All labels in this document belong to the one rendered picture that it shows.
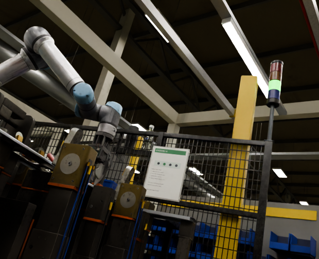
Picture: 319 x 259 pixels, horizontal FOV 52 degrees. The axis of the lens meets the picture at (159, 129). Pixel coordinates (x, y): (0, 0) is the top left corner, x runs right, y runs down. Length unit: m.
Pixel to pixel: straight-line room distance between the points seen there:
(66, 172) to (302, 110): 4.49
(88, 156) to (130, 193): 0.34
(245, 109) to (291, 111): 3.21
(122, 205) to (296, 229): 1.81
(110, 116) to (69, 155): 0.52
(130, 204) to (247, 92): 1.15
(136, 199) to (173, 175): 0.70
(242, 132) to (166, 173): 0.49
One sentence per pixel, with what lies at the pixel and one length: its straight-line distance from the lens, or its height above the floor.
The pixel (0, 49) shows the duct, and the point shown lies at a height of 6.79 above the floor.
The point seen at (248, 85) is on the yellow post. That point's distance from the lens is 2.09.
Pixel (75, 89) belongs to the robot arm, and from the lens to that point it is 1.32.
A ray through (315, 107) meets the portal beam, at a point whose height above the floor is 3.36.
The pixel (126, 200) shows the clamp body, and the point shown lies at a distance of 1.20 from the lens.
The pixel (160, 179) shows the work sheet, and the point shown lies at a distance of 1.87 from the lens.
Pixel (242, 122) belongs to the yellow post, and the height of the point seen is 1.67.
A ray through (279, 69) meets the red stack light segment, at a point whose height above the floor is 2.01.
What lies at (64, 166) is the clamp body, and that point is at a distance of 0.92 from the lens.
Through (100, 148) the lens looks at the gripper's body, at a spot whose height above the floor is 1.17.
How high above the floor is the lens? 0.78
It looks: 23 degrees up
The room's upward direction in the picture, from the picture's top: 14 degrees clockwise
